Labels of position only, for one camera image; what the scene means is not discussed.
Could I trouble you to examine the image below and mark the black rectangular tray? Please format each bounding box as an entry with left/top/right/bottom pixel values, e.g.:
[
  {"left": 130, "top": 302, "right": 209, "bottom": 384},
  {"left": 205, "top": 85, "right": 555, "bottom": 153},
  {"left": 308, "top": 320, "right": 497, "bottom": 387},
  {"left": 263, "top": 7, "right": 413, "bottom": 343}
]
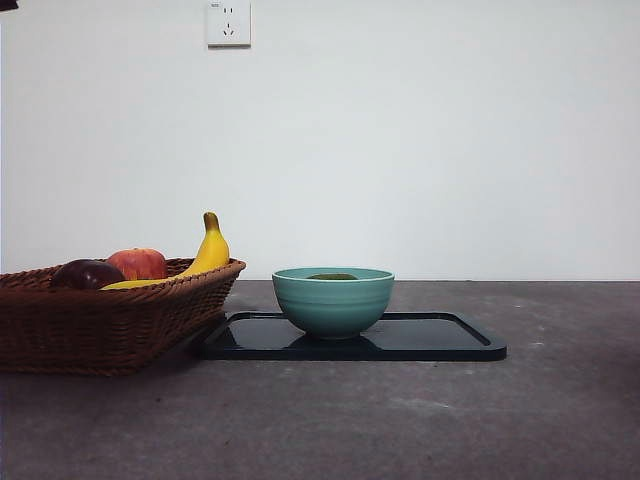
[{"left": 199, "top": 311, "right": 508, "bottom": 362}]

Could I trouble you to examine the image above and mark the dark red apple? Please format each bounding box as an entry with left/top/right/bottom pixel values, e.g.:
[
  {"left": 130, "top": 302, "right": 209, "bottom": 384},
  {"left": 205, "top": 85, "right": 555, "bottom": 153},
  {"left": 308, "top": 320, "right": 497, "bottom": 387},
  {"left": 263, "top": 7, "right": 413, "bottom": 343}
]
[{"left": 49, "top": 259, "right": 127, "bottom": 291}]

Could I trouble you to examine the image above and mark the white wall power socket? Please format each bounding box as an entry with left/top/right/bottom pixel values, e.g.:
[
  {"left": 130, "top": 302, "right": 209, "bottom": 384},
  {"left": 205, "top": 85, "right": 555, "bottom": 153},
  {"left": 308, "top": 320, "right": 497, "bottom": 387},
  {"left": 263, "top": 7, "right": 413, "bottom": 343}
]
[{"left": 207, "top": 0, "right": 252, "bottom": 50}]

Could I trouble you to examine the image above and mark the red-orange apple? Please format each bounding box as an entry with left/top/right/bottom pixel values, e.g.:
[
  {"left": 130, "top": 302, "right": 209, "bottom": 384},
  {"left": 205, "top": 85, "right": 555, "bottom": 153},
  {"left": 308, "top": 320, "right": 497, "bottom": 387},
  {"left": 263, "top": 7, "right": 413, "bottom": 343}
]
[{"left": 105, "top": 248, "right": 169, "bottom": 282}]

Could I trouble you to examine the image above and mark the brown wicker basket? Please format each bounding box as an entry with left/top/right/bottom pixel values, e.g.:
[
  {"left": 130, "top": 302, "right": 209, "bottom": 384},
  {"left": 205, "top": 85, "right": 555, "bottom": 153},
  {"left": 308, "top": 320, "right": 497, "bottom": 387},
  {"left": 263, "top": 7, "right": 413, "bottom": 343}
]
[{"left": 0, "top": 258, "right": 247, "bottom": 378}]

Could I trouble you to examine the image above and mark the yellow banana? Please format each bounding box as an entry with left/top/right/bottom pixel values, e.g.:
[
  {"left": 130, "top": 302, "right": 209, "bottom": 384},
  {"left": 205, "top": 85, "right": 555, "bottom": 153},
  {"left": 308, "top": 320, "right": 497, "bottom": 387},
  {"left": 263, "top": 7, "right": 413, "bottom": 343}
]
[{"left": 99, "top": 211, "right": 231, "bottom": 292}]

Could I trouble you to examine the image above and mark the teal bowl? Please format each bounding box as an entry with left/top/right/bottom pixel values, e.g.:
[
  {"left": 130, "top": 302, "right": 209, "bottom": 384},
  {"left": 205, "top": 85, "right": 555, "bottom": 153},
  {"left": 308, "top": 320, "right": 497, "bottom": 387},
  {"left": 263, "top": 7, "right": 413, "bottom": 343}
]
[{"left": 271, "top": 267, "right": 396, "bottom": 342}]

